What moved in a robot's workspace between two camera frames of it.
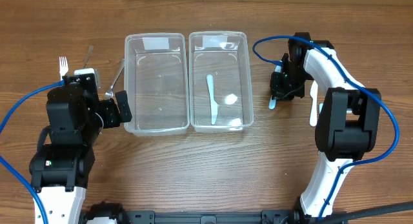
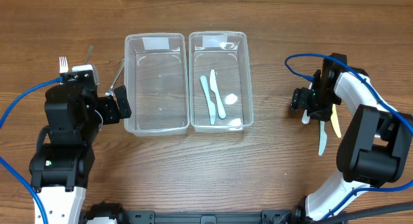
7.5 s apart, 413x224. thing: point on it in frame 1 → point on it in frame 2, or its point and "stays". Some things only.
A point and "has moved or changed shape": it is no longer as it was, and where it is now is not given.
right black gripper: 281,85 → 305,99
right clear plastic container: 220,81 stays
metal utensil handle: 91,49 stays
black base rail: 124,216 stays
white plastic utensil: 313,91 has moved or changed shape
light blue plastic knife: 214,106 has moved or changed shape
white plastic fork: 63,66 stays
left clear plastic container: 156,83 stays
